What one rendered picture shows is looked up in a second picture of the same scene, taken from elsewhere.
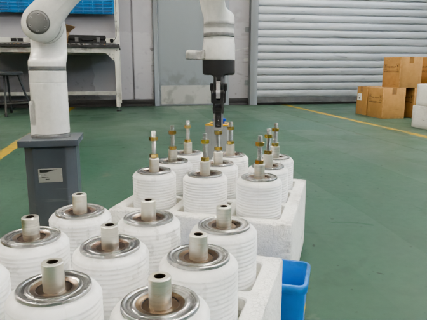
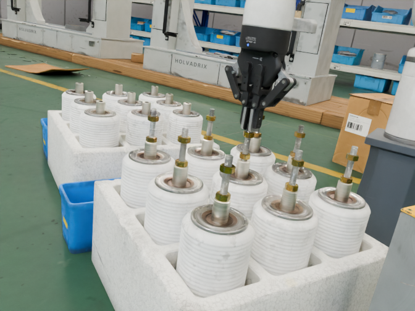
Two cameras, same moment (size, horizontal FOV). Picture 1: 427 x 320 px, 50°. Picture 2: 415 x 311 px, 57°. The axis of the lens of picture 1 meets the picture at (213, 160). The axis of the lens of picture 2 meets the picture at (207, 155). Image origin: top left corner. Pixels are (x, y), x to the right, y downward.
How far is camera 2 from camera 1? 1.52 m
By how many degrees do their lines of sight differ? 124
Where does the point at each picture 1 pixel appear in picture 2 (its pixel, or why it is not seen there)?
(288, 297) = (71, 192)
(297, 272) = (79, 211)
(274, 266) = (73, 147)
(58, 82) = (405, 76)
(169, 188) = not seen: hidden behind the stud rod
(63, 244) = (155, 105)
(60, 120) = (392, 118)
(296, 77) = not seen: outside the picture
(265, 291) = (67, 136)
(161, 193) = not seen: hidden behind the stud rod
